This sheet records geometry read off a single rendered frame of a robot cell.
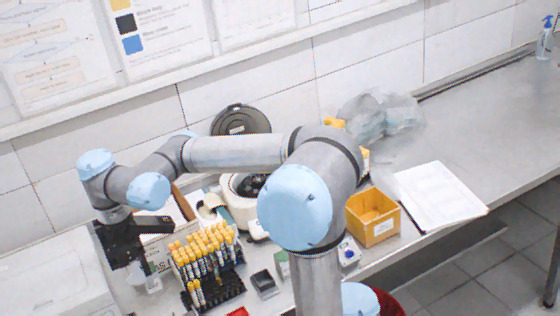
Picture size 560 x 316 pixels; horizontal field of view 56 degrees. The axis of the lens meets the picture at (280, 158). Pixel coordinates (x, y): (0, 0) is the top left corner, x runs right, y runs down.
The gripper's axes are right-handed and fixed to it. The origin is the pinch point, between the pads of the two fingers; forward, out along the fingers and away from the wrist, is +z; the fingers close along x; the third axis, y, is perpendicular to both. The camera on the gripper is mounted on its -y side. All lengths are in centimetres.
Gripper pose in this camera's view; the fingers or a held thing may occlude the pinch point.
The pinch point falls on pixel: (149, 275)
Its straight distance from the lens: 133.4
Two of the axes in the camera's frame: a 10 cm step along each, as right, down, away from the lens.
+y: -8.8, 3.5, -3.1
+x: 4.5, 4.5, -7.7
